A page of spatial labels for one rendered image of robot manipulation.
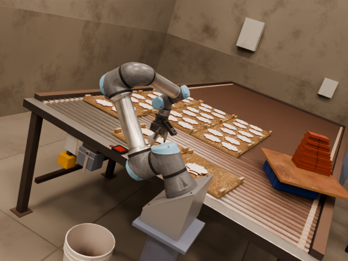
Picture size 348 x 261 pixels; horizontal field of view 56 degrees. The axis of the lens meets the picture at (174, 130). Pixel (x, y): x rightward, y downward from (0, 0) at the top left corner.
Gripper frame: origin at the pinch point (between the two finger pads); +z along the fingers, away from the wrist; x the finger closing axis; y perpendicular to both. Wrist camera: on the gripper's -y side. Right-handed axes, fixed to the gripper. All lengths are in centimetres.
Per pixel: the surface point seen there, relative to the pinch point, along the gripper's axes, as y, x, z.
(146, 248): -40, 52, 26
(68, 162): 47, 28, 28
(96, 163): 26.4, 23.5, 19.8
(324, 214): -101, -36, 6
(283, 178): -73, -34, -4
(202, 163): -25.6, -16.4, 4.8
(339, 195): -104, -52, -2
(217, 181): -42.8, -5.0, 5.4
